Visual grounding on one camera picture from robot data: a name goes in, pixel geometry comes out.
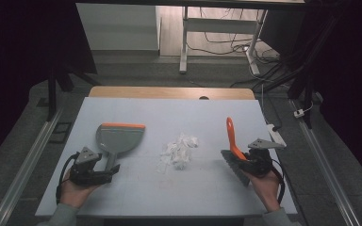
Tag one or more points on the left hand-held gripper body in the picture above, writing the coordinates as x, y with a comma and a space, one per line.
85, 171

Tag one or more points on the metal rail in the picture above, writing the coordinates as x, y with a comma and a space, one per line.
25, 169
326, 169

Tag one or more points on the grey dustpan with orange edge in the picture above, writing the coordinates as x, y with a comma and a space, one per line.
119, 139

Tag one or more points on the grey foam table mat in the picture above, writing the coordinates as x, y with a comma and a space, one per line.
169, 194

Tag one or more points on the crumpled white paper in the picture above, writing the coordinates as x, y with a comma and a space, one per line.
179, 151

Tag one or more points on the black stand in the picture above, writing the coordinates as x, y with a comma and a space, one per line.
55, 78
308, 84

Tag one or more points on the white cabinet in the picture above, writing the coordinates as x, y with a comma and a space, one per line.
119, 26

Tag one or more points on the person's right hand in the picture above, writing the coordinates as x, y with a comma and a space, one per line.
265, 188

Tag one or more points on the white desk frame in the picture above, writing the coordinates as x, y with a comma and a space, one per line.
220, 25

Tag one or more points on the wooden table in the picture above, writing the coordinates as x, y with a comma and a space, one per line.
169, 93

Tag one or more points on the person's left hand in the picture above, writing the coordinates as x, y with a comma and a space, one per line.
73, 192

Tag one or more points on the small white adapter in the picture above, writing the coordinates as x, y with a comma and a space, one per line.
299, 113

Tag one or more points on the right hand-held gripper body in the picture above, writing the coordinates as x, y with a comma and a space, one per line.
260, 157

